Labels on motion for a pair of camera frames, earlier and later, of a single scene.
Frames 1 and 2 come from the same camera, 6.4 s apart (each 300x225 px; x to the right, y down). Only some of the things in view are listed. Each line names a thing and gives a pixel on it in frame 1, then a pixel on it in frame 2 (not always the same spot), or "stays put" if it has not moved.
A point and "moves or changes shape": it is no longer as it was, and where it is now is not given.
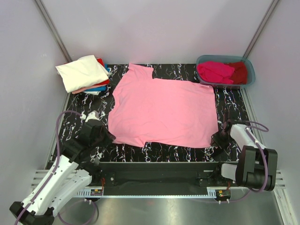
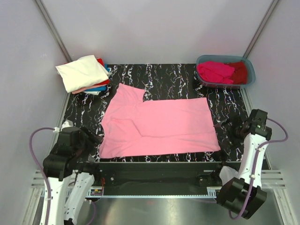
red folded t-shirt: x=101 y=62 stays put
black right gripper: x=216 y=142 -> x=236 y=142
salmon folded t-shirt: x=77 y=92 stays put
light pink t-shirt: x=161 y=111 moves or changes shape
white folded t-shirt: x=81 y=72 stays put
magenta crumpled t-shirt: x=213 y=71 stays put
